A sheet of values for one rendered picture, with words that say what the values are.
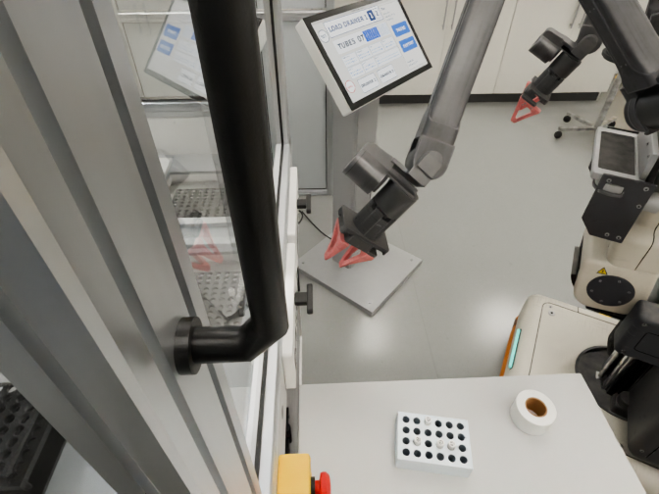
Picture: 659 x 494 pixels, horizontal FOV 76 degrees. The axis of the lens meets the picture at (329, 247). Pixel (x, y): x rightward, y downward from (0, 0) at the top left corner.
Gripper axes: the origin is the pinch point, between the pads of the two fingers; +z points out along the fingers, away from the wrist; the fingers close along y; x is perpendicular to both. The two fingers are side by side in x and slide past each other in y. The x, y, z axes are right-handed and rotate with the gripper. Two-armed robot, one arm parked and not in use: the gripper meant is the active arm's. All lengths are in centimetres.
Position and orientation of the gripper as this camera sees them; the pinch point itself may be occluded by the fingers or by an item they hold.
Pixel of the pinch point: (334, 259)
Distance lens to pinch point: 79.5
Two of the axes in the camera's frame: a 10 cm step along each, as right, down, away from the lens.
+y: -8.0, -4.2, -4.2
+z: -6.0, 6.2, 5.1
